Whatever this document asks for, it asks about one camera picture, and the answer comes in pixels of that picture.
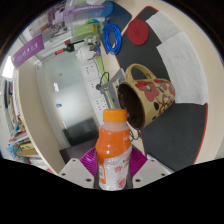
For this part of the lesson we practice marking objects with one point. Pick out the purple pennant flag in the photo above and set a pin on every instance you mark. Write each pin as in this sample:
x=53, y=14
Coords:
x=28, y=50

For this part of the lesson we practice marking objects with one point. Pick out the ceiling lights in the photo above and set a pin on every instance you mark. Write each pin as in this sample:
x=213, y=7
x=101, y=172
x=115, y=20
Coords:
x=7, y=68

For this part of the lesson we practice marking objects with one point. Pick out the white wall socket row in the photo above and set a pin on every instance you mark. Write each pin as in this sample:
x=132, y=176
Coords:
x=95, y=86

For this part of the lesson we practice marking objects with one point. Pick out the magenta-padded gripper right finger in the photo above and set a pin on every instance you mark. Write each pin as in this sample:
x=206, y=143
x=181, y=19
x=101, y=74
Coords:
x=138, y=162

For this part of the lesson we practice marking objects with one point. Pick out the group photo poster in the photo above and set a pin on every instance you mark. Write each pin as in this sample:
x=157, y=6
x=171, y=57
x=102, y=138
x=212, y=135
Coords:
x=50, y=23

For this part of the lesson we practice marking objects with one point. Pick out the dark wine bottle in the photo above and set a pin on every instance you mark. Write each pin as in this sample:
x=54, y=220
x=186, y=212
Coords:
x=71, y=47

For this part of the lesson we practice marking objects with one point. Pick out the white paper napkin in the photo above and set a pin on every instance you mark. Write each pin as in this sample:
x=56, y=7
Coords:
x=183, y=66
x=166, y=26

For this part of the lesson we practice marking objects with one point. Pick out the glass vase with green stems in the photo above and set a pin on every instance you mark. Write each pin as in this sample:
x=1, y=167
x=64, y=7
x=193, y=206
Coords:
x=85, y=29

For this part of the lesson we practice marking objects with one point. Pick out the white jar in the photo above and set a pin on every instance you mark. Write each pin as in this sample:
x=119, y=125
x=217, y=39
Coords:
x=82, y=54

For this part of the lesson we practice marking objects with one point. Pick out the round red coaster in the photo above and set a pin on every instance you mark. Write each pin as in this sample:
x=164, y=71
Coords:
x=137, y=32

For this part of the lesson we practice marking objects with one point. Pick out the yellow floral mug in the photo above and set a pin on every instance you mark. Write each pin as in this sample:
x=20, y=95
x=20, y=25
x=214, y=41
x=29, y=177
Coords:
x=153, y=96

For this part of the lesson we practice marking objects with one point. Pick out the black red-edged desk mat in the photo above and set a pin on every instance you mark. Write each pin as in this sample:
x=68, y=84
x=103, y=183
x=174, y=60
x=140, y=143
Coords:
x=173, y=133

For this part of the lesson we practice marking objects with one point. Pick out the grey metal laptop stand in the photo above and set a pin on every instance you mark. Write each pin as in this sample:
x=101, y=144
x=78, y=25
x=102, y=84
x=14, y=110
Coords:
x=111, y=85

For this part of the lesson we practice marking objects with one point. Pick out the orange drink bottle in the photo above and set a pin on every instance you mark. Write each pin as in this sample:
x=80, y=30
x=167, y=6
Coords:
x=113, y=150

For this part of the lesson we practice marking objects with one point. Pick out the black computer monitor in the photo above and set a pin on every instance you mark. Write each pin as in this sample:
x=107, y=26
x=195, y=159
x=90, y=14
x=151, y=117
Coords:
x=75, y=153

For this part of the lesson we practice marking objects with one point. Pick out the dark blue mouse pad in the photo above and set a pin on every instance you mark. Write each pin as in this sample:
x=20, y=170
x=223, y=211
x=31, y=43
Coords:
x=121, y=13

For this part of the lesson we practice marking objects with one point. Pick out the white shelf with books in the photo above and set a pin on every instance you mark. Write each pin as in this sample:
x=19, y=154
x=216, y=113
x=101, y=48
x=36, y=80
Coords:
x=33, y=110

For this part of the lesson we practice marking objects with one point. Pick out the purple water bottle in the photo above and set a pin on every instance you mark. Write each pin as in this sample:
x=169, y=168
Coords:
x=83, y=10

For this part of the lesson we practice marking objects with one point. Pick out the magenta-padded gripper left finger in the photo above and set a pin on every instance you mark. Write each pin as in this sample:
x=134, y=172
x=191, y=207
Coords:
x=88, y=162

